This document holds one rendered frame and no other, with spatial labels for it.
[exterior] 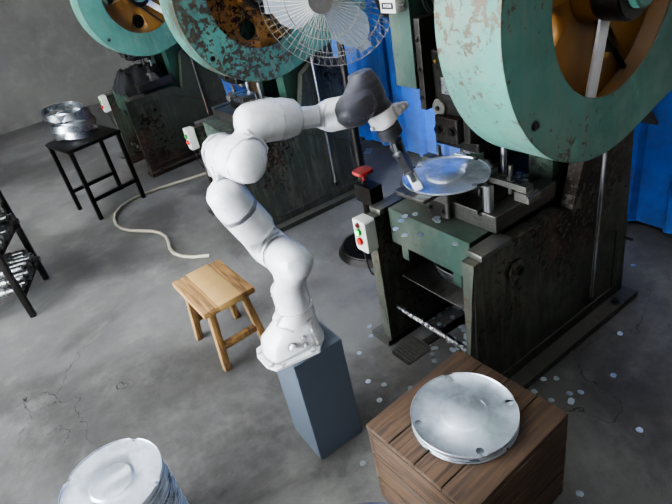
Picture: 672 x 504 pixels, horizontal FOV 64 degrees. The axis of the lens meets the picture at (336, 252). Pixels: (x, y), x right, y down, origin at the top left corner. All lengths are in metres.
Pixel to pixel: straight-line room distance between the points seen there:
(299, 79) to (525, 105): 2.12
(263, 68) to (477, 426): 2.01
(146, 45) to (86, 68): 3.60
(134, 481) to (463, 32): 1.43
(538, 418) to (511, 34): 0.98
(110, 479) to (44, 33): 6.67
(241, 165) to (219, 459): 1.19
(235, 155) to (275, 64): 1.62
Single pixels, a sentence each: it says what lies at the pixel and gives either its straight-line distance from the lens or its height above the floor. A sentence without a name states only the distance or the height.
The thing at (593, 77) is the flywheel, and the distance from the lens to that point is 1.52.
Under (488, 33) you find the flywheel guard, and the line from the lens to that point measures 1.19.
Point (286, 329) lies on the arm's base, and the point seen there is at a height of 0.55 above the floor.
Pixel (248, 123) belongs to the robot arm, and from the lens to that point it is 1.37.
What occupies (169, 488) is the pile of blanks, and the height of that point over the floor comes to 0.28.
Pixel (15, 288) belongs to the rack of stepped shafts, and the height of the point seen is 0.20.
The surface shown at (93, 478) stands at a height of 0.35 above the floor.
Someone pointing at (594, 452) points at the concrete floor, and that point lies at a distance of 2.01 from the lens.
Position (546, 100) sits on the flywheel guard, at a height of 1.15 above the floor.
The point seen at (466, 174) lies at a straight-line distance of 1.84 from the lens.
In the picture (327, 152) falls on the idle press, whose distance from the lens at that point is 3.40.
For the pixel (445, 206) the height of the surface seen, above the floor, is 0.70.
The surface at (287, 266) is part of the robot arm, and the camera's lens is 1.46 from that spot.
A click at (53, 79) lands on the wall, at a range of 7.95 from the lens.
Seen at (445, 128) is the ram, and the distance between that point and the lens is 1.80.
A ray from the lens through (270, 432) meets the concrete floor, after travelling 2.14.
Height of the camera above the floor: 1.58
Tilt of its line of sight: 32 degrees down
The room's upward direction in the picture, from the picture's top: 12 degrees counter-clockwise
